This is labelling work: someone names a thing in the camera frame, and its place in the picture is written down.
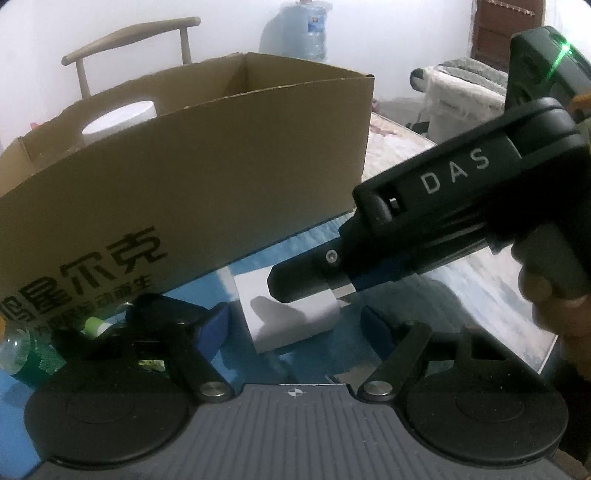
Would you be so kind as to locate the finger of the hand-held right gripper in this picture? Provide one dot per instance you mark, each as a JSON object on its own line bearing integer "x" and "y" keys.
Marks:
{"x": 304, "y": 277}

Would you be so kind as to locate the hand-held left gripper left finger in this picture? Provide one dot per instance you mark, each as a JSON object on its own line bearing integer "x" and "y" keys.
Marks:
{"x": 216, "y": 328}

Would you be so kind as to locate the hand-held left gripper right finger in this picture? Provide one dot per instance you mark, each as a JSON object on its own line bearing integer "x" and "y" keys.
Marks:
{"x": 374, "y": 323}

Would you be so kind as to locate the small white box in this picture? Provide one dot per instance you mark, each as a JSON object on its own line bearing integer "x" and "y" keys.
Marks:
{"x": 286, "y": 327}

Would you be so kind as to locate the brown cardboard box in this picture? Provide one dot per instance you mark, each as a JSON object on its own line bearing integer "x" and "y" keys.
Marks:
{"x": 207, "y": 184}

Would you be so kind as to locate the green dropper bottle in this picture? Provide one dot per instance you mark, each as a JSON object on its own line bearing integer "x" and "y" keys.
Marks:
{"x": 41, "y": 362}

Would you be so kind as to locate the white pill bottle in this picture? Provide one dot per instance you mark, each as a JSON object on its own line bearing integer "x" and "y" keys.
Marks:
{"x": 120, "y": 120}

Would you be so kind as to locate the person's right hand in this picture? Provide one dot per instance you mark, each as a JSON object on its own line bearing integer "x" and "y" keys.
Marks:
{"x": 554, "y": 316}

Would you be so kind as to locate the grey white blanket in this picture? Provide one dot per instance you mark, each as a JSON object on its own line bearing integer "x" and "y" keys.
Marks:
{"x": 461, "y": 92}

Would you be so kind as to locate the brown wooden door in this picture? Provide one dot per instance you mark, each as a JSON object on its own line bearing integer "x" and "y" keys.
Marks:
{"x": 508, "y": 23}

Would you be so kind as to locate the large blue water jug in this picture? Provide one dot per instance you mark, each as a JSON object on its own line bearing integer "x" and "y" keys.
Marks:
{"x": 300, "y": 32}

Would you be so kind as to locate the wooden chair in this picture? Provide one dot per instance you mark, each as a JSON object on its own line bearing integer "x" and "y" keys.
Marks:
{"x": 129, "y": 39}

